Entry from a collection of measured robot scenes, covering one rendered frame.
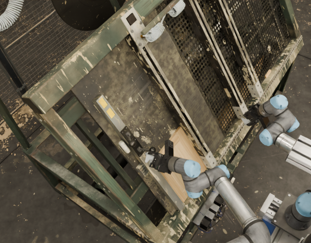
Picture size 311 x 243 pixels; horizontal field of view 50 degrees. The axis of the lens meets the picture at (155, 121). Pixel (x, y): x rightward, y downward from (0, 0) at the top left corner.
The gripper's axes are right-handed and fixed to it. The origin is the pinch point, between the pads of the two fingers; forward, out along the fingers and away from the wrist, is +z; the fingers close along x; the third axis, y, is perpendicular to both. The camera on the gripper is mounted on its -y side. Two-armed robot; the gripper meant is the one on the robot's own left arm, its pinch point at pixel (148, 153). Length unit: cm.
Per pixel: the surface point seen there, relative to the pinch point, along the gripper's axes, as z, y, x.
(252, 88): 9, -85, 81
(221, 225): 39, 17, 147
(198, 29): 9, -86, 8
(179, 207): 9, 19, 50
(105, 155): 18.7, 8.8, -11.6
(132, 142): -2.0, -0.4, -14.1
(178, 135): 11.4, -21.5, 27.7
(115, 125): 9.4, -6.1, -19.9
